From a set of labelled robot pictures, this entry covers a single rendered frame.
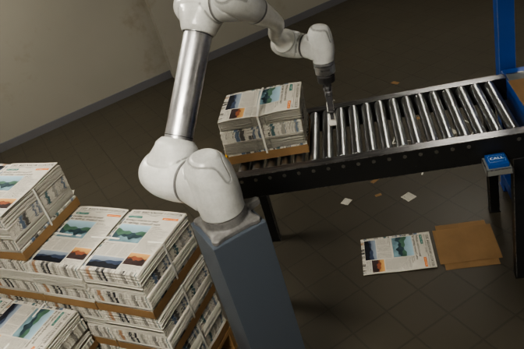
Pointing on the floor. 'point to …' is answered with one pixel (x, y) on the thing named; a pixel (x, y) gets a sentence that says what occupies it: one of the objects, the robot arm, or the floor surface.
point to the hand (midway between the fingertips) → (331, 115)
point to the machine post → (504, 17)
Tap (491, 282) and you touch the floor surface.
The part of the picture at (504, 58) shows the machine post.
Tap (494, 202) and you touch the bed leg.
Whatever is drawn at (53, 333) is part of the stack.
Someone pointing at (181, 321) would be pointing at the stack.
